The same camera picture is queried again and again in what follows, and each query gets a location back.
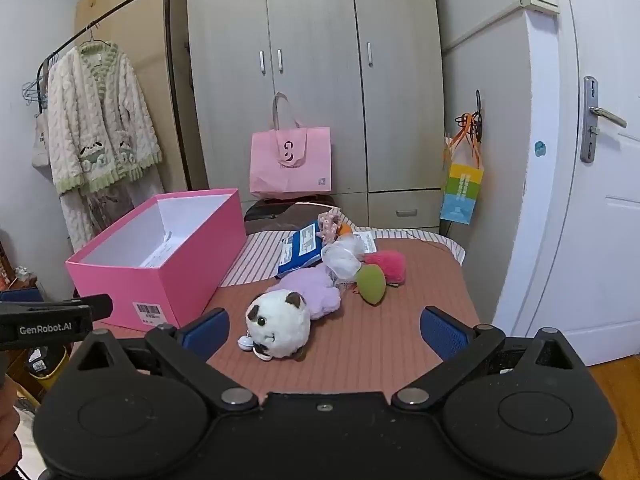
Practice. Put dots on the white panda plush toy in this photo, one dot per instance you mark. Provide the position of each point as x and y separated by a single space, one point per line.
280 325

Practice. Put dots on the white door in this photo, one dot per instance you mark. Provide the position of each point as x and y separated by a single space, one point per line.
600 235

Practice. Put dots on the pink strawberry plush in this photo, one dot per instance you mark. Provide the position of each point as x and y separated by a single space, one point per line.
387 262

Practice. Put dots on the yellow bin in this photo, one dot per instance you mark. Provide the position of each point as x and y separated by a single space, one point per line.
50 375

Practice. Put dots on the small orange soft item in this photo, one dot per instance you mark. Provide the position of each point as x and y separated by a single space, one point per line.
345 230

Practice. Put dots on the printed white paper sheet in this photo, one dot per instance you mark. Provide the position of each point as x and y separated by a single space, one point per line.
157 252

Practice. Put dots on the black wall hook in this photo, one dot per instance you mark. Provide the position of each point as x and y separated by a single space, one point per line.
478 105

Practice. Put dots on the white canvas bag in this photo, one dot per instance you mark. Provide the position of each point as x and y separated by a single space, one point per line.
40 145

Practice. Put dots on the white labelled packet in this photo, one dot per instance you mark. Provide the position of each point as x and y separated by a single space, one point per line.
364 242

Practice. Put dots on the brown cloth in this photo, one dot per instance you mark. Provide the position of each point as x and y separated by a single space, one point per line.
295 220

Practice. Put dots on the white striped bed sheet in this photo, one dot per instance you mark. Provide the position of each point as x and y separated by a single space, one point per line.
255 255

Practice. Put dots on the green oval sponge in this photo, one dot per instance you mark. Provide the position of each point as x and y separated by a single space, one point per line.
372 285

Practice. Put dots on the white green fleece pajama top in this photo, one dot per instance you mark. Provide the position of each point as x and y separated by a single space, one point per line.
100 110

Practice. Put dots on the pink cardboard box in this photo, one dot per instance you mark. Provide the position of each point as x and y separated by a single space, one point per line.
150 285

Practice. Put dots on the plastic-wrapped white soft item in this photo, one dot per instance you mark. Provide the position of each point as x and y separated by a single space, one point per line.
342 260

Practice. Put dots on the black clothes rack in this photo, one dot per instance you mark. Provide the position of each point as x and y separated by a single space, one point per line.
172 60

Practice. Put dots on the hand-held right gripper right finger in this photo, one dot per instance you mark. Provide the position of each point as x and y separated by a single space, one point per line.
442 332

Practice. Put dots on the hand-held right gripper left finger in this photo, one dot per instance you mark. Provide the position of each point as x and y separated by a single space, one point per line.
207 332

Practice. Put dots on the grey wooden wardrobe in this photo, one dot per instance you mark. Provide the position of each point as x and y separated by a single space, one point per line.
320 85

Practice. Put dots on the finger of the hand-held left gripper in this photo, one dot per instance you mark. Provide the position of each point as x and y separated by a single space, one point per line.
75 306
20 295

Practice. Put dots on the white fleece pajama pants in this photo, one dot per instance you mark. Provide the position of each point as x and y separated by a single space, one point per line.
85 215

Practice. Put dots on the pink paper tote bag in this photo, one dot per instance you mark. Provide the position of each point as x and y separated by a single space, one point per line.
290 160

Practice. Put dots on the colourful paper gift bag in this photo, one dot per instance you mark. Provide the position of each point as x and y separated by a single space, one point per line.
460 190

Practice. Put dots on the purple plush toy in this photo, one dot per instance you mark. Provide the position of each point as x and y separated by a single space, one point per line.
320 295

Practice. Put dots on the blue wet wipes pack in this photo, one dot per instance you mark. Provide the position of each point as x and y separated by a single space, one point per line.
300 250

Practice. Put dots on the round blue sticker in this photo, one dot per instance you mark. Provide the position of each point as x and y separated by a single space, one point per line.
540 148

